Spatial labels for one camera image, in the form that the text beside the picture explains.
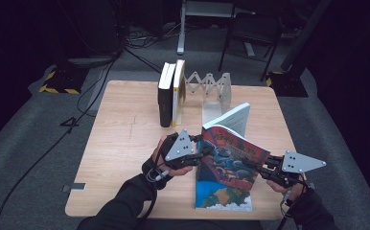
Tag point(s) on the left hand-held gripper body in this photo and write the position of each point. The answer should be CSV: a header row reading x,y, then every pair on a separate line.
x,y
180,148

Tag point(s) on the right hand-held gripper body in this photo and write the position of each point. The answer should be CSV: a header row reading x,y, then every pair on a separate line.
x,y
296,164

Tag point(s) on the red illustrated book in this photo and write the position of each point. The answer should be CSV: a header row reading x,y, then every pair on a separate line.
x,y
231,159

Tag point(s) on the large blue book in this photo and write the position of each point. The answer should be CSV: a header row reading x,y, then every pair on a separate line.
x,y
224,198

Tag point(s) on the yellow picture book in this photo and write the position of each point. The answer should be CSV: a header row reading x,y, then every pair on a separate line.
x,y
177,96

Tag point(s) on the black hardcover book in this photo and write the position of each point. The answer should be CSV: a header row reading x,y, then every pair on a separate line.
x,y
165,99

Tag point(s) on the expandable metal book rack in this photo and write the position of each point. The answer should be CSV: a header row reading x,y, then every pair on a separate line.
x,y
218,92

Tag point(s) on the person's left hand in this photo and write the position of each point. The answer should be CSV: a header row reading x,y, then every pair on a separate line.
x,y
168,171

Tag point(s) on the person's right hand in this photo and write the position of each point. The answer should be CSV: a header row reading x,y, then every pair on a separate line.
x,y
290,191

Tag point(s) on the grey floor tape strip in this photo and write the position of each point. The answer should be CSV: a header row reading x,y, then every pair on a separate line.
x,y
312,185
74,187

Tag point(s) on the yellow black striped stand base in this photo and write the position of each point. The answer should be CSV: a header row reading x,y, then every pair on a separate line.
x,y
61,81
288,84

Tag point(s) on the black metal chair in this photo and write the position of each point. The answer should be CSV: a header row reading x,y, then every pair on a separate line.
x,y
253,35

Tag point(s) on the white desk frame leg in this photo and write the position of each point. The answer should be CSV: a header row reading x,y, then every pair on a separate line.
x,y
181,32

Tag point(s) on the grey stand base plate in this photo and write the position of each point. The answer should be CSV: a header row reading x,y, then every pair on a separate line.
x,y
90,61

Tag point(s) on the dark slanted post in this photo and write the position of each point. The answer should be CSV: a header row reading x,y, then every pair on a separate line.
x,y
304,35

